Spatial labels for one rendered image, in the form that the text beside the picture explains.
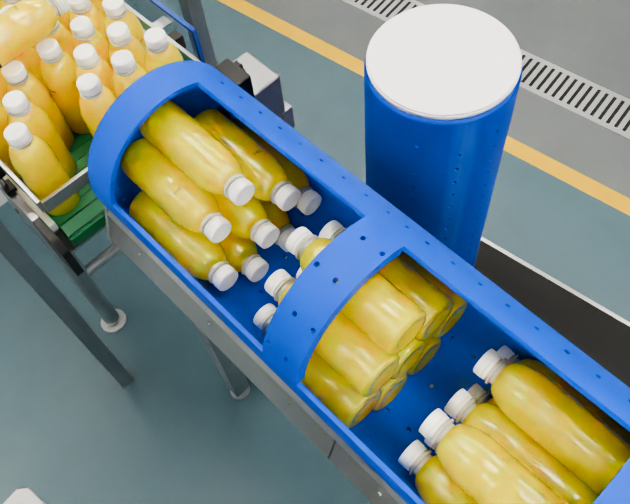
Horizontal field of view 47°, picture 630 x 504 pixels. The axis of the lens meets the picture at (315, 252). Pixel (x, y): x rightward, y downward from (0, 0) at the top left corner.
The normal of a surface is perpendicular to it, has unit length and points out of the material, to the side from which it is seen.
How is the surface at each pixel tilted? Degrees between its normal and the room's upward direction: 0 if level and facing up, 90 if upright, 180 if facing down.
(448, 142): 90
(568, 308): 0
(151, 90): 0
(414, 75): 0
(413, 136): 90
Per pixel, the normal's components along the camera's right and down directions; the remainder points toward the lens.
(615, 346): -0.07, -0.50
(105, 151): -0.58, 0.13
